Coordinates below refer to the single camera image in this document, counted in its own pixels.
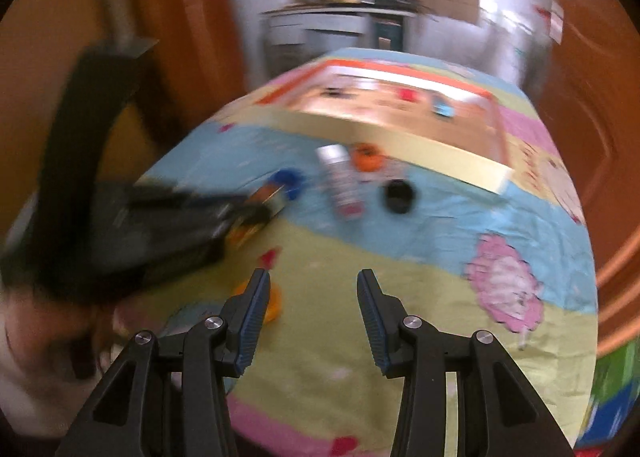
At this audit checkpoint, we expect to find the white hello kitty lighter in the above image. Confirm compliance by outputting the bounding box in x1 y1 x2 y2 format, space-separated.
320 87 356 100

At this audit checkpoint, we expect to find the black bottle cap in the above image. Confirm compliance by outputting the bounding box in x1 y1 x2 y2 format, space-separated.
383 179 416 214

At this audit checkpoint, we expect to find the brown wooden door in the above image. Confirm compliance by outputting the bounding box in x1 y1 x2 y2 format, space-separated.
535 0 639 355

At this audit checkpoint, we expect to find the red bottle cap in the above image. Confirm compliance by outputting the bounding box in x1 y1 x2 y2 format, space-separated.
397 88 420 103

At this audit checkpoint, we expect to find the gold mirrored box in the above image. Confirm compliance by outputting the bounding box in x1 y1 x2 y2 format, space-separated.
226 182 288 249

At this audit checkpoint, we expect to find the teal lighter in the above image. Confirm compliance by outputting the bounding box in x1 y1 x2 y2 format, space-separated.
432 94 456 118

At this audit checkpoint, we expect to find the cartoon sheep tablecloth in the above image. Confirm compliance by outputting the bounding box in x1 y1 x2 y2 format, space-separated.
119 73 598 456

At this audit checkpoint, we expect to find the light orange bottle cap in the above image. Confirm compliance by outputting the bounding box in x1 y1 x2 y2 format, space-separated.
232 279 283 324

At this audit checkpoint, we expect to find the orange rimmed cardboard tray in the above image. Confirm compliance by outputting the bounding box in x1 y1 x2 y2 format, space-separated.
214 58 513 194

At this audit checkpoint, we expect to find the green beer carton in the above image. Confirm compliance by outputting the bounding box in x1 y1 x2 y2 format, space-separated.
575 342 639 456

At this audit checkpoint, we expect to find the dark orange printed cap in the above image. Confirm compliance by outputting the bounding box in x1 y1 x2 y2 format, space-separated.
349 142 386 172

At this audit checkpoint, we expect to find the grey kitchen counter cabinet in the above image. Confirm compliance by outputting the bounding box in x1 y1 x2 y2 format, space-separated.
262 4 419 77

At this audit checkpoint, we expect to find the blue bottle cap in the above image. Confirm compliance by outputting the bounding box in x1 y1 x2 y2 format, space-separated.
269 168 306 202

